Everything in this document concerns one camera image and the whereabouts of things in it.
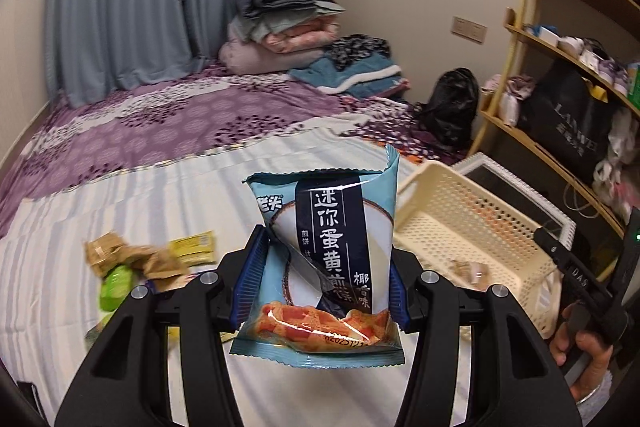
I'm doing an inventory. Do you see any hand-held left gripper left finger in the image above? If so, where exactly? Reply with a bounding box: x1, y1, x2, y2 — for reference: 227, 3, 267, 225
54, 224, 271, 427

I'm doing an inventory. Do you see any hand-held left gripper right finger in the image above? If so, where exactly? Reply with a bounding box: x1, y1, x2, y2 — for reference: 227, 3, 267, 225
389, 247, 576, 427

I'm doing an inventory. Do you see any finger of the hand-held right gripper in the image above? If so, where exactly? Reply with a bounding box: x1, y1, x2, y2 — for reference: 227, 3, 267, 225
532, 227, 613, 303

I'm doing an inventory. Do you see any small yellow snack packet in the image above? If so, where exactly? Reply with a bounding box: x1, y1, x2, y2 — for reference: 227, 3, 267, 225
167, 231, 216, 254
175, 248, 217, 266

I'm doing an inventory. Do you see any pale brown snack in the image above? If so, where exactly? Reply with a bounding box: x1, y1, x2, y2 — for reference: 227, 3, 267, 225
450, 259, 489, 286

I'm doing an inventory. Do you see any small brown snack packet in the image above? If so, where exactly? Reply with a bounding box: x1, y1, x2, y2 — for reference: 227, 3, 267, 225
145, 247, 191, 281
84, 232, 126, 278
120, 244, 153, 275

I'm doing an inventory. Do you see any light blue snack packet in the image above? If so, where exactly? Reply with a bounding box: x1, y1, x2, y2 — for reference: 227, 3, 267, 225
229, 144, 406, 368

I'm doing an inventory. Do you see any cream plastic basket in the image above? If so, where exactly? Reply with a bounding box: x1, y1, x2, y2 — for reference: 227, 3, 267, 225
392, 161, 566, 340

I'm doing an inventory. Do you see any bright green snack packet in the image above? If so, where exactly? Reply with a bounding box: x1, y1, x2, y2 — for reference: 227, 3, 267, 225
97, 264, 138, 313

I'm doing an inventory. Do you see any person's right hand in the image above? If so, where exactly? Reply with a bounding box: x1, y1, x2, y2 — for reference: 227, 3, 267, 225
550, 321, 615, 403

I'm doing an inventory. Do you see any white plastic bag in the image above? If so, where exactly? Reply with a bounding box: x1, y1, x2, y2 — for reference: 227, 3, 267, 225
592, 107, 640, 224

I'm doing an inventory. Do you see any white striped blanket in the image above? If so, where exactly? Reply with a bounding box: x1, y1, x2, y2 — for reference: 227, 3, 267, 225
0, 134, 476, 427

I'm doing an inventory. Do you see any black tote bag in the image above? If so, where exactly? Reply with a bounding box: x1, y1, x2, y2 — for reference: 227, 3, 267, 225
517, 57, 626, 195

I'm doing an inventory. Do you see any pink cloth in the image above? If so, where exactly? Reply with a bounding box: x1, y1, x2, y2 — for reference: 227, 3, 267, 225
482, 74, 537, 128

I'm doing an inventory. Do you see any purple floral bed sheet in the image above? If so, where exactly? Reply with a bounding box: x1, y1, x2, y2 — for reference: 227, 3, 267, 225
0, 67, 471, 238

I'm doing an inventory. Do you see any lilac sneaker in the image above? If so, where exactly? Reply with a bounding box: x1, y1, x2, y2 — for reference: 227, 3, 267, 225
597, 59, 630, 94

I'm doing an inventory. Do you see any black backpack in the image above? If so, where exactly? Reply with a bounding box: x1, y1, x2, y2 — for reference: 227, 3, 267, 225
417, 68, 481, 152

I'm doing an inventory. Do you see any white sneaker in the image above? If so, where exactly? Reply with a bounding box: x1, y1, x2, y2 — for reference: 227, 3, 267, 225
557, 36, 588, 55

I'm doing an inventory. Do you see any lilac pillow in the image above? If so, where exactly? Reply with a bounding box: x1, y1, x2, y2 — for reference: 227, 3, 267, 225
219, 39, 326, 76

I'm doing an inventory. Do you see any teal blanket with white trim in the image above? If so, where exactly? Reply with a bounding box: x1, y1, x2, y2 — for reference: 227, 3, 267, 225
289, 57, 409, 101

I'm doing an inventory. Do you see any white box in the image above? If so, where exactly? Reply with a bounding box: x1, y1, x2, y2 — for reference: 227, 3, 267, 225
525, 24, 560, 48

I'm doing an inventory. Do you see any pink folded blanket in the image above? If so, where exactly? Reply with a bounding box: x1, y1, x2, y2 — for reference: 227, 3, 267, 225
262, 19, 342, 55

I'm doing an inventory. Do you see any pale green folded blanket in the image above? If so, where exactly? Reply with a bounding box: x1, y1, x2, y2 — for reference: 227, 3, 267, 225
229, 14, 321, 44

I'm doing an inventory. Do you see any black white patterned garment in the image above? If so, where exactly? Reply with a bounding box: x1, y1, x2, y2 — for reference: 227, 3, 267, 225
322, 34, 394, 68

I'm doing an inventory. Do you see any white cord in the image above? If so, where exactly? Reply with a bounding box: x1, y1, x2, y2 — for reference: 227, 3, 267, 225
564, 181, 603, 214

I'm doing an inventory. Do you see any silver bracelet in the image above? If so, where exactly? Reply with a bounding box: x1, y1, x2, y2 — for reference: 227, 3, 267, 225
575, 377, 617, 409

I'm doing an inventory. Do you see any beige wall switch plate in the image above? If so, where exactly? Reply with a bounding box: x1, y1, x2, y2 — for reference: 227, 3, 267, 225
451, 16, 488, 44

